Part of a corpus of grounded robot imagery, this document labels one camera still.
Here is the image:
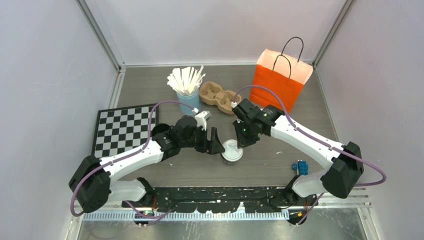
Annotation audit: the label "black white chessboard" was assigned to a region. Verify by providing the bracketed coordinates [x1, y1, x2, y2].
[91, 103, 154, 158]

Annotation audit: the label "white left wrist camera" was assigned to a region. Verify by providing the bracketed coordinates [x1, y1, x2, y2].
[194, 110, 212, 131]

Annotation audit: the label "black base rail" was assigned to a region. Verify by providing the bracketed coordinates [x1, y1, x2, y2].
[131, 186, 317, 214]

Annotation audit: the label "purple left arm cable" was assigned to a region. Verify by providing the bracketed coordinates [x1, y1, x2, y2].
[70, 100, 200, 218]

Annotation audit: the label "white coffee cup lid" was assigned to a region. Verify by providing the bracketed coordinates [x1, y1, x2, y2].
[221, 139, 244, 159]

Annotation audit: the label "blue toy block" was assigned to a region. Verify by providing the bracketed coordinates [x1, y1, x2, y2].
[291, 160, 309, 176]

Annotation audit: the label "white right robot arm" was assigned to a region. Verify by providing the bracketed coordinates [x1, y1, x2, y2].
[231, 98, 364, 205]

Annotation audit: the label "white wooden stir sticks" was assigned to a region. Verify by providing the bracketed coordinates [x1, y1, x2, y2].
[166, 65, 206, 96]

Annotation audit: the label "black paper coffee cup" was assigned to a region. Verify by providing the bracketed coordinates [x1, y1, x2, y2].
[221, 155, 240, 166]

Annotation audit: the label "brown cardboard cup carrier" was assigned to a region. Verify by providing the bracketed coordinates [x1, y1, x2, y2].
[199, 81, 236, 115]

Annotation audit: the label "light blue cup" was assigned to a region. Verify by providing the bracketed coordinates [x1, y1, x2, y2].
[176, 89, 201, 115]

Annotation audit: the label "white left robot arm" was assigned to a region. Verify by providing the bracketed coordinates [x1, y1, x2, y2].
[68, 111, 225, 217]

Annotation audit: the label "orange paper bag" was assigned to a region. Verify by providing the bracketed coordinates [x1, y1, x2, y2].
[252, 42, 313, 112]

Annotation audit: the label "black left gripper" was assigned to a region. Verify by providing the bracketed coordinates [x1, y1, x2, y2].
[180, 125, 225, 155]

